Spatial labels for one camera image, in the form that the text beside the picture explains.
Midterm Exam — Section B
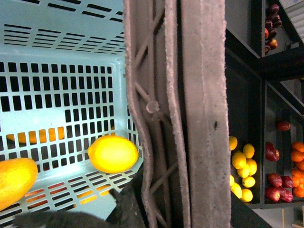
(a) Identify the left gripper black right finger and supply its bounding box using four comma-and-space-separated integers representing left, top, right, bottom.
108, 166, 146, 228

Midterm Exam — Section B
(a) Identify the light blue plastic basket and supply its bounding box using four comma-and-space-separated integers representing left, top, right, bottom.
0, 0, 143, 228

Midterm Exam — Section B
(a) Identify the yellow lemon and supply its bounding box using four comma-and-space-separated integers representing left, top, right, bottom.
87, 135, 139, 174

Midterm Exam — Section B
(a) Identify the yellow mango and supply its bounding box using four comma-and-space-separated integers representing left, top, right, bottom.
0, 158, 38, 210

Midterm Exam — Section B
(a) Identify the black fruit display shelf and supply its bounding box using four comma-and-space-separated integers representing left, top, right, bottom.
225, 0, 304, 228

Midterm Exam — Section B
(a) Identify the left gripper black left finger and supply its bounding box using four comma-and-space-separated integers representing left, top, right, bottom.
13, 211, 114, 228

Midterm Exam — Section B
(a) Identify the brown basket handle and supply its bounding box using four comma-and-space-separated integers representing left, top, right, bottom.
123, 0, 191, 228
180, 0, 231, 228

